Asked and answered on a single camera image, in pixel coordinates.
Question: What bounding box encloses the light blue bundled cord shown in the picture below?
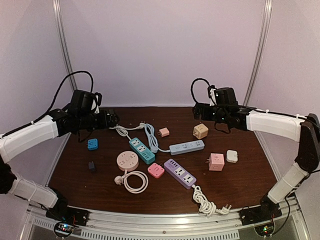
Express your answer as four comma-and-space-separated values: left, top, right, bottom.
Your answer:
144, 123, 172, 154

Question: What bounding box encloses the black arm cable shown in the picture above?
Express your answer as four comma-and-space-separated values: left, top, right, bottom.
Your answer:
0, 71, 96, 143
190, 78, 320, 133

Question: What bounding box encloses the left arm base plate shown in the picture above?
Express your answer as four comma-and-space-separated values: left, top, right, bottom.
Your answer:
41, 205, 89, 227

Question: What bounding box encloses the teal power strip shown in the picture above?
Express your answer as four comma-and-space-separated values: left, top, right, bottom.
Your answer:
129, 137, 156, 165

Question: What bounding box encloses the aluminium corner post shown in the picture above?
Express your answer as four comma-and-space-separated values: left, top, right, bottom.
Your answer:
241, 0, 274, 111
51, 0, 84, 110

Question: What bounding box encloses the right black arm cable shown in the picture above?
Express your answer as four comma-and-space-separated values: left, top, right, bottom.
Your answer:
190, 78, 320, 133

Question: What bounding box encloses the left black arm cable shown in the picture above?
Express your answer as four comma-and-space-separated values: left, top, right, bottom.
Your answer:
0, 71, 96, 143

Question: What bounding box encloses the small dark plug charger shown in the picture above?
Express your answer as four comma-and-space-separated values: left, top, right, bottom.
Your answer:
88, 161, 97, 173

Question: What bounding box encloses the pink cube socket adapter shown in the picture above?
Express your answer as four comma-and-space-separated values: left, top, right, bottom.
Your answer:
207, 153, 225, 172

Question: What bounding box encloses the pink square plug adapter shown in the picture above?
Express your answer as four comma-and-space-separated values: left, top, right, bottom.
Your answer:
147, 162, 165, 179

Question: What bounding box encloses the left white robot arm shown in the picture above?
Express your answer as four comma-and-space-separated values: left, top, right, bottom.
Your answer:
0, 109, 120, 222

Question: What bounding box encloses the beige cube socket adapter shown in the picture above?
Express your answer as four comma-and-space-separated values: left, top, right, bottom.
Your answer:
192, 123, 209, 140

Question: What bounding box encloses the purple power strip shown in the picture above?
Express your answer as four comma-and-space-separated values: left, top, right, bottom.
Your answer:
163, 158, 197, 190

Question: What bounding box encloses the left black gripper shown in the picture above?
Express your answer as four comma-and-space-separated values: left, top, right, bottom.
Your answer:
77, 108, 119, 132

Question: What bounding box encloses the right aluminium corner post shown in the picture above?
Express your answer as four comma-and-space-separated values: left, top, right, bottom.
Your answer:
241, 0, 274, 111

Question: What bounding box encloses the white bundled power cord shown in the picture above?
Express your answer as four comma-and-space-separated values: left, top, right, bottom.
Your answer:
192, 184, 232, 217

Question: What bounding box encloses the left aluminium corner post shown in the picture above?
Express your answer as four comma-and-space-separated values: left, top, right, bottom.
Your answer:
51, 0, 84, 110

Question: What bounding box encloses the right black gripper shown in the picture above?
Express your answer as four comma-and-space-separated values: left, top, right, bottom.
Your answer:
193, 103, 229, 125

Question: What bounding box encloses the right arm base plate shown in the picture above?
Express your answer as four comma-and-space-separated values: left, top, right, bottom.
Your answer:
238, 202, 282, 226

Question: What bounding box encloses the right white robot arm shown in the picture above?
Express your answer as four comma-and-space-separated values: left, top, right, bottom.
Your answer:
192, 102, 320, 221

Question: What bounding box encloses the white plug adapter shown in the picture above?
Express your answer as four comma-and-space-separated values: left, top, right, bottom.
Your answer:
226, 149, 238, 164

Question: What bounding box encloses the small pink charger plug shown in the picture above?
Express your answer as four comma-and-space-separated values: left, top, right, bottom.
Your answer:
158, 127, 170, 138

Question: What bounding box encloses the blue plug adapter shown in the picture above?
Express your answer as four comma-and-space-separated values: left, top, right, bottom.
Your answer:
87, 138, 99, 151

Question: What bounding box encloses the blue-grey power strip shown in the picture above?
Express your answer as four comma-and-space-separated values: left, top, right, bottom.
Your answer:
169, 140, 205, 156

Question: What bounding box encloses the white coiled cord left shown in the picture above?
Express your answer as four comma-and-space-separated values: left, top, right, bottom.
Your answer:
114, 171, 149, 194

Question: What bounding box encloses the aluminium front rail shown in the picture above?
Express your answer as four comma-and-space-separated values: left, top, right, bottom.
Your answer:
18, 196, 311, 240

